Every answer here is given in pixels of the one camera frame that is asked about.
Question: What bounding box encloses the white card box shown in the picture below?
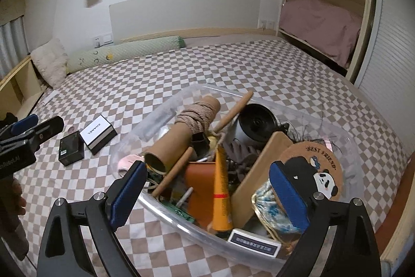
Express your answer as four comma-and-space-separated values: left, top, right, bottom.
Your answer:
227, 228, 281, 260

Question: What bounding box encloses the small black box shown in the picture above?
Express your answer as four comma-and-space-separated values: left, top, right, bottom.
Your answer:
59, 131, 85, 166

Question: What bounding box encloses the green plastic clip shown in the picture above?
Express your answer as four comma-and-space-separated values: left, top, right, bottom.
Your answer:
160, 199, 197, 224

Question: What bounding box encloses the orange tube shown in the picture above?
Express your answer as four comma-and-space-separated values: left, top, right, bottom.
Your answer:
212, 145, 234, 232

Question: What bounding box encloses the white pen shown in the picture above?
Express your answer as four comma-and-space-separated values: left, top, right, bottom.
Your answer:
177, 187, 194, 208

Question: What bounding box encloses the panda print cork coaster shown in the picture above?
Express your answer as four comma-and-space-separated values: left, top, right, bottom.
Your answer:
279, 141, 343, 201

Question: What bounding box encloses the white louvered sliding door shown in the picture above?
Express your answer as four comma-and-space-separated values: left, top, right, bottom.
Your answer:
353, 0, 415, 131

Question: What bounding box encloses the black feathery hair piece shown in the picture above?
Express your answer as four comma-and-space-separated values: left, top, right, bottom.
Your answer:
279, 123, 338, 148

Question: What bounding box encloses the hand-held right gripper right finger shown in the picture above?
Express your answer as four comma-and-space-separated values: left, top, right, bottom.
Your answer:
269, 160, 381, 277

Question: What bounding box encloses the person's left hand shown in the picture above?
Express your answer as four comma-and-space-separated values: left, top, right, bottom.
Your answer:
0, 176, 29, 261

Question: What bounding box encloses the grey hair claw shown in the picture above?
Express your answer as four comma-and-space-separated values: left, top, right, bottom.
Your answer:
224, 141, 260, 180

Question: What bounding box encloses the grey curtain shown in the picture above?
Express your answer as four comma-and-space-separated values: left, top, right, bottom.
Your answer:
0, 16, 28, 78

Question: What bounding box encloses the white fluffy pillow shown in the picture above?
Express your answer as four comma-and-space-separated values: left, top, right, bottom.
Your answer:
31, 38, 68, 89

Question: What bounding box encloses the wooden board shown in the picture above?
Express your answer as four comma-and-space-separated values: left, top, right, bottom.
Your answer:
231, 131, 294, 229

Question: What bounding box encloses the beige cabinet niche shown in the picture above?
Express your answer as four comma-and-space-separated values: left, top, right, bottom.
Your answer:
277, 0, 372, 79

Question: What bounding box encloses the checkered bed sheet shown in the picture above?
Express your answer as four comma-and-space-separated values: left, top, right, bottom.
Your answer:
15, 37, 412, 277

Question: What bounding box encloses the pink plastic item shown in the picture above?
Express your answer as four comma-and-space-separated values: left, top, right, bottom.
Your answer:
117, 154, 145, 177

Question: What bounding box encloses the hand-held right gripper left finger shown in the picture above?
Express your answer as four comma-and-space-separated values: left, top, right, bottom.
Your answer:
37, 160, 148, 277

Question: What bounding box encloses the blue patterned fabric pouch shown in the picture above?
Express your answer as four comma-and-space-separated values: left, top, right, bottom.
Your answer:
252, 181, 303, 234

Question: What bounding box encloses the cardboard tube with twine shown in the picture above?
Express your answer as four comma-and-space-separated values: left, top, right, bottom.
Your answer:
143, 95, 222, 175

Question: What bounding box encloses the pink quilt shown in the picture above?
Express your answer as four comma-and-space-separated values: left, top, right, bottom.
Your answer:
279, 0, 364, 68

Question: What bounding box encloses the wooden bedside shelf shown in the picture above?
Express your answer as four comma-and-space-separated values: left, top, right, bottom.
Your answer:
0, 56, 44, 122

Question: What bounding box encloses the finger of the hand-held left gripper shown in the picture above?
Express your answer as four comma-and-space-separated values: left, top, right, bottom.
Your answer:
30, 116, 65, 145
0, 113, 39, 138

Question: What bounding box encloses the white and black box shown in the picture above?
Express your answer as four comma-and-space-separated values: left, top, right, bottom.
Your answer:
79, 114, 118, 155

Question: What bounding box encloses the clear plastic container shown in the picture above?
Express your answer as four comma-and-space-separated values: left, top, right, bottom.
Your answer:
108, 82, 373, 274

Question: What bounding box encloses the green bolster pillow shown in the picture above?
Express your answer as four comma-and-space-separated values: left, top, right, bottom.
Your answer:
66, 36, 186, 73

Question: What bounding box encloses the brown leather piece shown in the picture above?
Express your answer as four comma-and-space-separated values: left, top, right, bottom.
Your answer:
185, 162, 216, 227

